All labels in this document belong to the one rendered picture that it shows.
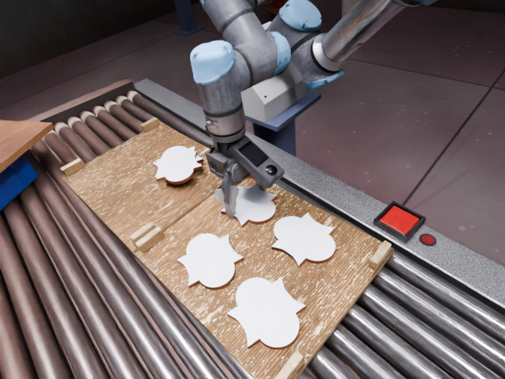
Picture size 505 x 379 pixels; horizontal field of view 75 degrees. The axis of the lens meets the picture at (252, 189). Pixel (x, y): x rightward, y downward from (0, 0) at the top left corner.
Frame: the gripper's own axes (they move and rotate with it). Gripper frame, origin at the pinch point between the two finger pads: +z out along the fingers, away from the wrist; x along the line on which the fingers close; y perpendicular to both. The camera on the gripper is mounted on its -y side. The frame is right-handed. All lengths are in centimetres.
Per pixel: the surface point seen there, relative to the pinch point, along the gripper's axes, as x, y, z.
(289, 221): -1.3, -11.0, 0.0
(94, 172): 18.1, 45.3, -0.5
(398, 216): -18.1, -27.3, 2.3
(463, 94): -258, 22, 93
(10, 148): 31, 59, -11
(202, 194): 4.4, 12.4, 0.4
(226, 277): 16.9, -10.4, 0.0
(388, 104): -212, 63, 92
